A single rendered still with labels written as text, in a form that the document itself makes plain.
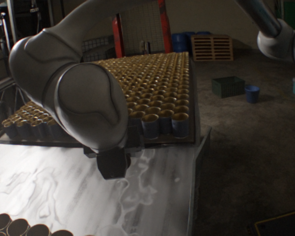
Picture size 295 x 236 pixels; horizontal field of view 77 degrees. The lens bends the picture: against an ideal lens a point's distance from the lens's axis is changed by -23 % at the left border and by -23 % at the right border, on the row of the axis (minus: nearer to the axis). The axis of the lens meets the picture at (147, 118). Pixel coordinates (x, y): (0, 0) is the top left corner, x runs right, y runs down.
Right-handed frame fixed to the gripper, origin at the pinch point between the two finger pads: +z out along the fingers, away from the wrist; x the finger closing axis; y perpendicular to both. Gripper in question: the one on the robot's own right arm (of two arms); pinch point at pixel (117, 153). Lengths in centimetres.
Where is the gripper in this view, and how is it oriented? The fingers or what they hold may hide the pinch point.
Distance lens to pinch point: 64.5
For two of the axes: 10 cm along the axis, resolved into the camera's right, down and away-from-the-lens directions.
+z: 0.1, 3.6, 9.3
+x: -9.9, 1.6, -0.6
